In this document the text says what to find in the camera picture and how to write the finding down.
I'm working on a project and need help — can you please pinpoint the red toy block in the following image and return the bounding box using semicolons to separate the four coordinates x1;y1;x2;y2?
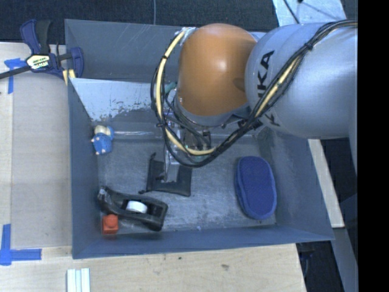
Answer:
101;214;120;235

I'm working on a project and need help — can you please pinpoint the black tape dispenser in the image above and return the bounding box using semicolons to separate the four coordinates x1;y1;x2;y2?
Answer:
97;186;169;232

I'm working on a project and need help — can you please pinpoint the blue and cream toy figure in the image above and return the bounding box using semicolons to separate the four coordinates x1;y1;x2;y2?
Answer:
90;125;115;156

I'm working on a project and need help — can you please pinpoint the grey metal bin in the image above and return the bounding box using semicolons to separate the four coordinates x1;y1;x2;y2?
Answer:
64;18;336;260

